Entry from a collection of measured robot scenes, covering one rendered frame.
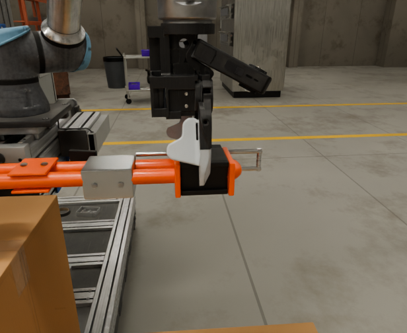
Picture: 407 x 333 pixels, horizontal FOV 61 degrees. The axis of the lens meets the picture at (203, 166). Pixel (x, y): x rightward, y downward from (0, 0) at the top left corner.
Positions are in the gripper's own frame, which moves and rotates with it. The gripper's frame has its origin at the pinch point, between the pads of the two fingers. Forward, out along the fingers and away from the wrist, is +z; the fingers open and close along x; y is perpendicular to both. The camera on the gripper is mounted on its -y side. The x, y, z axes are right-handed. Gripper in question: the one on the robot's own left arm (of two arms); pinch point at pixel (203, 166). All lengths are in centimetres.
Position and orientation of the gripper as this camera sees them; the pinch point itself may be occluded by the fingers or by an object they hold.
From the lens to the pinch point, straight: 52.0
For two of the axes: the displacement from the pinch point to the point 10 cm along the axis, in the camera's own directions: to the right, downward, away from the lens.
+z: 0.0, 9.3, 3.8
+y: -9.9, 0.4, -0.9
